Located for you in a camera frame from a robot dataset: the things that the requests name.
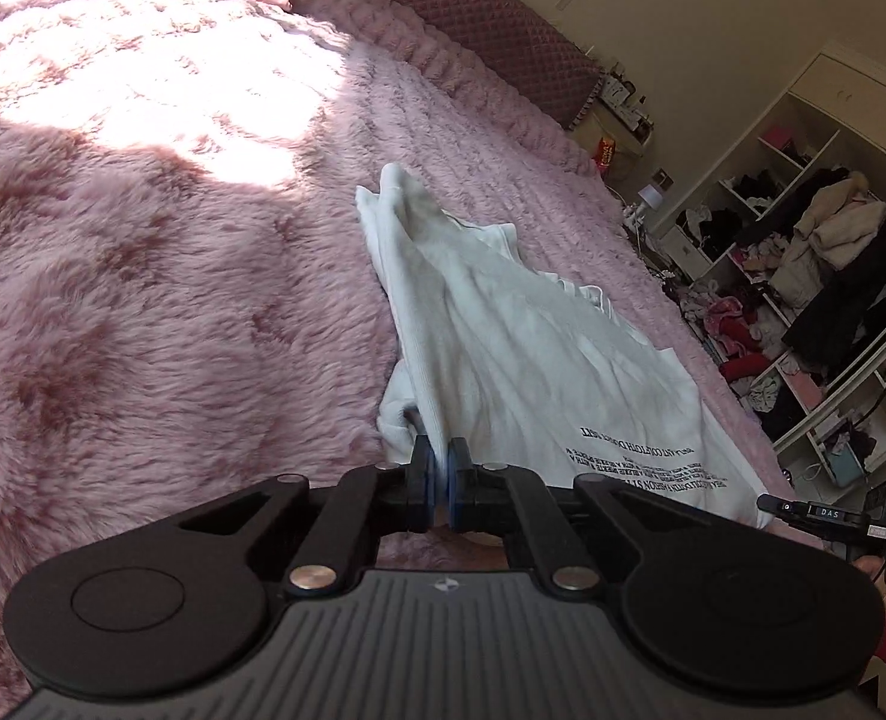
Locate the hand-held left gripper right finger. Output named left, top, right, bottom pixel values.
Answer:
left=447, top=439, right=704, bottom=590

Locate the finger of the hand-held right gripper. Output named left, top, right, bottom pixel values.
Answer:
left=756, top=493, right=807, bottom=522

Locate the pink quilted headboard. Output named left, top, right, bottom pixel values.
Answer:
left=293, top=0, right=603, bottom=130

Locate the cream nightstand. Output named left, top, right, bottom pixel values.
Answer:
left=578, top=67, right=657, bottom=173

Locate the pink fluffy blanket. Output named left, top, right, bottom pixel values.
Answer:
left=0, top=0, right=796, bottom=593

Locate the black hanging coat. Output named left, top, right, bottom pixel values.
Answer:
left=782, top=217, right=886, bottom=385

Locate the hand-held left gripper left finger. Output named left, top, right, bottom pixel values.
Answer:
left=179, top=436, right=439, bottom=593

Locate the white printed sweatshirt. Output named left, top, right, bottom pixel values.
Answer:
left=354, top=162, right=760, bottom=533

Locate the white open wardrobe shelf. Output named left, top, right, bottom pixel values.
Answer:
left=668, top=45, right=886, bottom=488

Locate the beige fur-hood coat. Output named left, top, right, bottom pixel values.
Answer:
left=771, top=171, right=886, bottom=310

